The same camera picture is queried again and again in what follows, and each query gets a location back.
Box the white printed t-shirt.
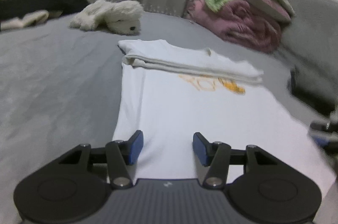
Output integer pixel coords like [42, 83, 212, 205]
[113, 40, 336, 194]

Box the grey bed sheet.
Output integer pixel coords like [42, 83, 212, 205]
[0, 11, 338, 224]

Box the grey padded headboard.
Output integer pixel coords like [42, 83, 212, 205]
[275, 0, 337, 78]

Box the pink folded blanket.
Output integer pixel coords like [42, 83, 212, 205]
[187, 0, 291, 53]

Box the white plush dog toy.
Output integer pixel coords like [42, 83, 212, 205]
[69, 0, 144, 35]

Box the black and white folded garment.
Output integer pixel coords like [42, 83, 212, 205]
[1, 0, 89, 32]

